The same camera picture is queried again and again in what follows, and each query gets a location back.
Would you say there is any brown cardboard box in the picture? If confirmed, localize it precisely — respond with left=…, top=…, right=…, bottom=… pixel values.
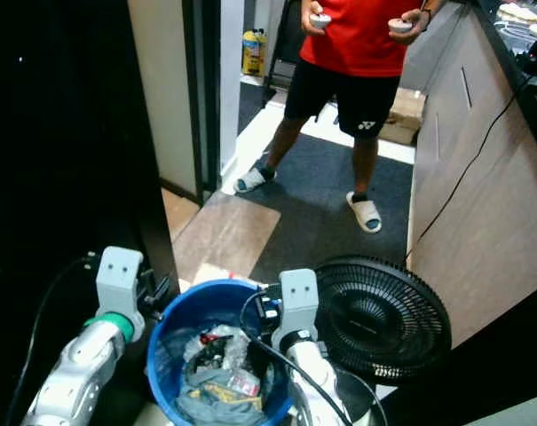
left=379, top=87, right=427, bottom=146

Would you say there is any black chair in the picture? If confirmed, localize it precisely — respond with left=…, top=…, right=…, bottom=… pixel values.
left=268, top=0, right=304, bottom=85

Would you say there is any yellow container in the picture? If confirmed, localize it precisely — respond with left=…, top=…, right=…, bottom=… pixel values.
left=241, top=28, right=266, bottom=76

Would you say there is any dark translucent washer lid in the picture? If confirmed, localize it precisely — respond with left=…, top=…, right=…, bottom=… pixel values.
left=383, top=266, right=537, bottom=426

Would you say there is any person's left hand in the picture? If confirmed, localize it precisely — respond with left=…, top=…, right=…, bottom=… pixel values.
left=391, top=5, right=435, bottom=38

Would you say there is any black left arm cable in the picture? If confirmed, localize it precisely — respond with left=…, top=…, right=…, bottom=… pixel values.
left=6, top=255, right=100, bottom=426

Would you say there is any grey washing machine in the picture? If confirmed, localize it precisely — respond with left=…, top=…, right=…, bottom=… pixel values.
left=463, top=382, right=537, bottom=426

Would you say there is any grey-teal garment with yellow print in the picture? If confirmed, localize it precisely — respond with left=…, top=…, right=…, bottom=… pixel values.
left=175, top=364, right=260, bottom=426

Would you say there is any red and white packet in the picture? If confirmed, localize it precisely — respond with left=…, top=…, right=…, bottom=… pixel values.
left=228, top=368, right=260, bottom=398

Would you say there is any black floor fan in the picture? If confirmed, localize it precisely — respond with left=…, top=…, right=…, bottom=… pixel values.
left=312, top=255, right=453, bottom=383

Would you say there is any clear plastic bag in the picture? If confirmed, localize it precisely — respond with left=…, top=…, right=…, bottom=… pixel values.
left=215, top=327, right=249, bottom=372

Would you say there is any brown wooden cabinet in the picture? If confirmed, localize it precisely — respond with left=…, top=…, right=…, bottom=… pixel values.
left=406, top=4, right=537, bottom=347

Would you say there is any large black cabinet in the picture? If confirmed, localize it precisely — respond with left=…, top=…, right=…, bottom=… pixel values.
left=0, top=0, right=180, bottom=426

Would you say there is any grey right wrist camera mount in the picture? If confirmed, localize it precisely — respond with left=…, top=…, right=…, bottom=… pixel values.
left=277, top=268, right=320, bottom=334

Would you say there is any person's right hand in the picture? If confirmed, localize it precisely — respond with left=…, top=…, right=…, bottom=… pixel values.
left=304, top=0, right=334, bottom=30

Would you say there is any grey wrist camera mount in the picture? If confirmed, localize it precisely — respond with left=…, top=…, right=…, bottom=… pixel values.
left=277, top=268, right=320, bottom=334
left=95, top=246, right=146, bottom=316

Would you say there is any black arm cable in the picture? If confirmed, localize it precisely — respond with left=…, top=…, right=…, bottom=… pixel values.
left=6, top=255, right=100, bottom=426
left=240, top=288, right=389, bottom=426

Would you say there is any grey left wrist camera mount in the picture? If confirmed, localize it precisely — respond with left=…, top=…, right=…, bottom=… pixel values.
left=95, top=246, right=146, bottom=316

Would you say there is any black door frame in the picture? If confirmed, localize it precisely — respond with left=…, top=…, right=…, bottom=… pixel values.
left=195, top=0, right=222, bottom=201

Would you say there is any thin black wall cable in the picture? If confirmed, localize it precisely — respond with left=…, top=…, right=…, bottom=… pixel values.
left=408, top=58, right=537, bottom=263

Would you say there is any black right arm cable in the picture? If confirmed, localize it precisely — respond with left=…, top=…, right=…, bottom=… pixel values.
left=240, top=288, right=389, bottom=426

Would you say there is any white slipper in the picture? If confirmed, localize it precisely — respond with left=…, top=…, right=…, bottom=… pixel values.
left=233, top=166, right=276, bottom=194
left=345, top=191, right=383, bottom=233

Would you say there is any person in black shorts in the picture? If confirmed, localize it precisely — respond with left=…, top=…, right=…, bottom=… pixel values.
left=255, top=0, right=446, bottom=201

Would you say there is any dark grey floor mat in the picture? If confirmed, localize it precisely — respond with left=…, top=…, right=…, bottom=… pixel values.
left=228, top=133, right=415, bottom=285

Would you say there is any blue plastic bucket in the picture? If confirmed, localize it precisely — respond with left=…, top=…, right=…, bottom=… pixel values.
left=146, top=278, right=296, bottom=426

